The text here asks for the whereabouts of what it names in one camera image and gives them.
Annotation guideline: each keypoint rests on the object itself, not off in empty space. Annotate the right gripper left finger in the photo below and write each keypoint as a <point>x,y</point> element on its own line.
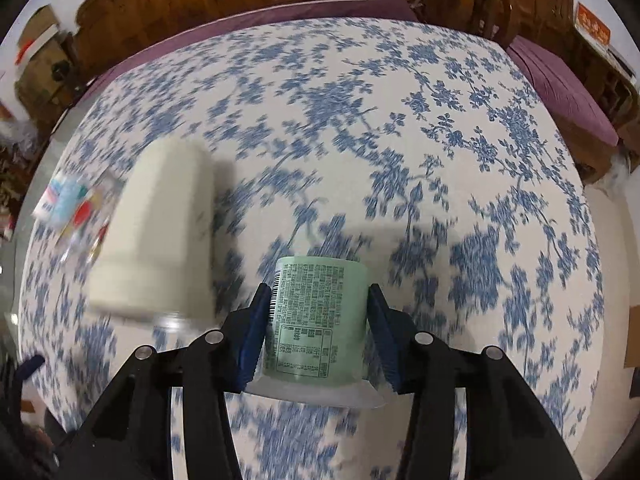
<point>126,434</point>

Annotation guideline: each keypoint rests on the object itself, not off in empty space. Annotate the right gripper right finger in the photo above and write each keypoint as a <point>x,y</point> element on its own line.
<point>509,435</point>

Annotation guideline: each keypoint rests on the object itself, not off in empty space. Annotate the green yogurt cup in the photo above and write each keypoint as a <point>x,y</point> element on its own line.
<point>316,335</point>

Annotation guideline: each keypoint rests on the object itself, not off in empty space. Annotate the clear blue plastic cup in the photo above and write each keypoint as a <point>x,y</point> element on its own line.
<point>70,192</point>

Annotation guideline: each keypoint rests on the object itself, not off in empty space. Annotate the white paper cup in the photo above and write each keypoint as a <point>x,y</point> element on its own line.
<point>45,206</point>

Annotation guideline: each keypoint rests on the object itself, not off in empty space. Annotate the cream steel tumbler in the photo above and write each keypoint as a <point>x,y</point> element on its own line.
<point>155,263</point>

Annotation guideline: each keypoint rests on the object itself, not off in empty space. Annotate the blue floral tablecloth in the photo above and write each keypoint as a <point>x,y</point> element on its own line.
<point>421,152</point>

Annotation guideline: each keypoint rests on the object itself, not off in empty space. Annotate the purple armchair cushion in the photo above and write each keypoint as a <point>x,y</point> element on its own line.
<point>560,90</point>

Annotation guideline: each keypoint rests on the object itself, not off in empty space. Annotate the cardboard boxes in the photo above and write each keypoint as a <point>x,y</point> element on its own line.
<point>45,70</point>

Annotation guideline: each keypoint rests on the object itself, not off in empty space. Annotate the red sign plaque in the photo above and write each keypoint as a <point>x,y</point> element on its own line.
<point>588,23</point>

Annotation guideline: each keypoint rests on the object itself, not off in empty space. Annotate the carved wooden armchair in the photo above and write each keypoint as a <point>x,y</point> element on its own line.
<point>550,24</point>

